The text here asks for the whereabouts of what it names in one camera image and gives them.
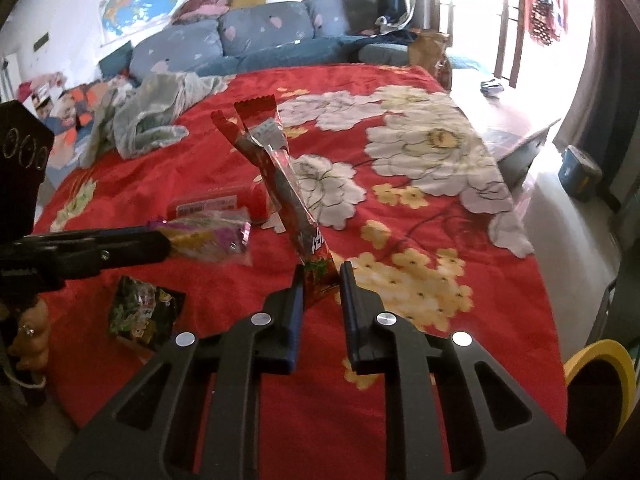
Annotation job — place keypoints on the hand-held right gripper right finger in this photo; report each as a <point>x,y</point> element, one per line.
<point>350,330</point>

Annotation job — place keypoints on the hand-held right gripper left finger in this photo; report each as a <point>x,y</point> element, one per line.
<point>297,322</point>

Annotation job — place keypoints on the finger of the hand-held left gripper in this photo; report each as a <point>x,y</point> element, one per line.
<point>125,247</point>

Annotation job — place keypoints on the yellow purple snack wrapper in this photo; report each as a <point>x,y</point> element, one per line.
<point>215,240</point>

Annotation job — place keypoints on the long red snack wrapper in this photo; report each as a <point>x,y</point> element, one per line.
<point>295,210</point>

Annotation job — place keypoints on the yellow trash bin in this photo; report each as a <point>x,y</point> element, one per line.
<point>607,347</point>

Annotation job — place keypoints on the person's left hand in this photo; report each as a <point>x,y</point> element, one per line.
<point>30,345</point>

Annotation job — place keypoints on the dark green snack wrapper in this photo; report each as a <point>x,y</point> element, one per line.
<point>142,310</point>

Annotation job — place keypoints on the red floral blanket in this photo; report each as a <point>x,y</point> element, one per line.
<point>425,285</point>

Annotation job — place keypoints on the colourful printed cloth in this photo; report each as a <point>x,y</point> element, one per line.
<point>70,110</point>

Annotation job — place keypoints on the flat red packet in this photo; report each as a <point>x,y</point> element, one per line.
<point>215,202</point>

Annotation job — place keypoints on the grey-green cloth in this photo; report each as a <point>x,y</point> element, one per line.
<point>145,110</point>

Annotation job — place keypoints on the teal pillow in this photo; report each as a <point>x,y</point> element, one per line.
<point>115,62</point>

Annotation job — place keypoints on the blue cushion with pink print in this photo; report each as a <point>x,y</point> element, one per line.
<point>265,25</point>
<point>327,15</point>
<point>175,47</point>

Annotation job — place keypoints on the world map poster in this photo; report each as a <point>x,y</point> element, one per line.
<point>142,2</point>

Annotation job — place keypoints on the maroon pink clothes pile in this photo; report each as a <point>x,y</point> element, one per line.
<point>200,10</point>

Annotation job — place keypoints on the dark low wooden table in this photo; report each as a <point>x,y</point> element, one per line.
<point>530,145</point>

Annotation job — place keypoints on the desk with glass top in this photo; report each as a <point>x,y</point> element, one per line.
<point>612,310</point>

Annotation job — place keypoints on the blue storage stool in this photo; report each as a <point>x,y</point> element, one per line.
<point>580,175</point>

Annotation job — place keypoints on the small dark blue cloth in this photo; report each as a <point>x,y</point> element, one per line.
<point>492,87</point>

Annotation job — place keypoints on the brown paper bag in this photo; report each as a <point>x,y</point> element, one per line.
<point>427,50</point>

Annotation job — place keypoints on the dark grey curtain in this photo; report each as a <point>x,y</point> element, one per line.
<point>600,70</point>

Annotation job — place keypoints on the hanging colourful clothes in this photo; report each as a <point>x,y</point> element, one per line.
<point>545,10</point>

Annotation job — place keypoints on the brown window frame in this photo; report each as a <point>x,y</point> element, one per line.
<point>500,55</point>

